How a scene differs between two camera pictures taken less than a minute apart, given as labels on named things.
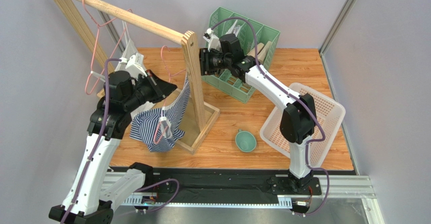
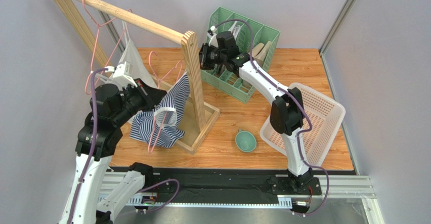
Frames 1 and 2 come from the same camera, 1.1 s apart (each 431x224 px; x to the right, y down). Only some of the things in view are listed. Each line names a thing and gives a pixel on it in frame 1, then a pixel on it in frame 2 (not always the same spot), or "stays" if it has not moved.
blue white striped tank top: [160, 127] stays
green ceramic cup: [245, 141] stays
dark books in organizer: [234, 29] stays
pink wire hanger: [162, 127] to [160, 82]
